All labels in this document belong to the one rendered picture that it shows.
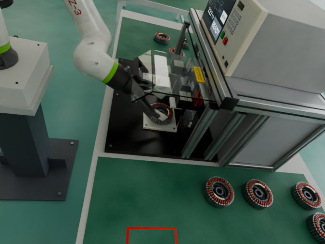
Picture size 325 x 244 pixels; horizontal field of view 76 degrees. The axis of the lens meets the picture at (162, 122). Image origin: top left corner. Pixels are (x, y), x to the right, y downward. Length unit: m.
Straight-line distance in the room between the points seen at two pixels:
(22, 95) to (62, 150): 0.85
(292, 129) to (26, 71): 1.04
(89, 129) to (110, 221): 1.23
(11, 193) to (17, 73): 0.86
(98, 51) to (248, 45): 0.47
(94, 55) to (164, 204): 0.55
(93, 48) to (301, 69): 0.68
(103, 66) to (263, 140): 0.64
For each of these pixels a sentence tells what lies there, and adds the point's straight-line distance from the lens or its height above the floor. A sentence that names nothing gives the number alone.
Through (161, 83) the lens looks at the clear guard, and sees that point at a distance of 0.65.
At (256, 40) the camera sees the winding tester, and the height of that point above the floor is 1.24.
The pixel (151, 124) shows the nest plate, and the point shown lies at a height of 0.78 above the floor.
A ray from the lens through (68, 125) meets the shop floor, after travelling 1.90.
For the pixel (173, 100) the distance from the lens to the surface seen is 0.90.
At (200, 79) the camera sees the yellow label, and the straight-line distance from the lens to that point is 0.74.
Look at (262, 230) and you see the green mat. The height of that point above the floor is 0.75.
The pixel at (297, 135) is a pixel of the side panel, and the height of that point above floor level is 0.99.
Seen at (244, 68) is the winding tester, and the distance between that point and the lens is 0.72.
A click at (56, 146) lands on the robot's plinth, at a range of 1.76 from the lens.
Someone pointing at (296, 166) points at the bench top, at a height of 0.75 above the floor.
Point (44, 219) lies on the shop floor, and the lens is 1.54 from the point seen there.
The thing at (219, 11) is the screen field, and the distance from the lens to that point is 0.89.
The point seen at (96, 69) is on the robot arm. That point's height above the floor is 1.01.
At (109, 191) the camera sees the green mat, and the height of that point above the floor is 0.75.
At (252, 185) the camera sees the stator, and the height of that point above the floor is 0.78.
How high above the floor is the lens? 1.44
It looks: 45 degrees down
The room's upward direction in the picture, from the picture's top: 21 degrees clockwise
